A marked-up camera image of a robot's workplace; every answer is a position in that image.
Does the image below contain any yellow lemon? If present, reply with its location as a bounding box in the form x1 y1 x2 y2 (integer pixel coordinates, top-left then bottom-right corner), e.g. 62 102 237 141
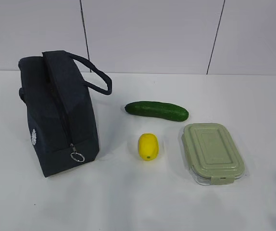
138 133 159 161

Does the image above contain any green cucumber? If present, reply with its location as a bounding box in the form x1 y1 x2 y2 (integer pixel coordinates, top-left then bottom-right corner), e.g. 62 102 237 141
125 101 189 122

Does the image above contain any dark blue lunch bag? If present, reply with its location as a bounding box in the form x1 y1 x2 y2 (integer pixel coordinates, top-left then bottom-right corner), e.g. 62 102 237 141
18 51 112 177

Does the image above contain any glass container with green lid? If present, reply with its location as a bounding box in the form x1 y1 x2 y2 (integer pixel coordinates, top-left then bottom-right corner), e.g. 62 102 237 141
181 123 245 185

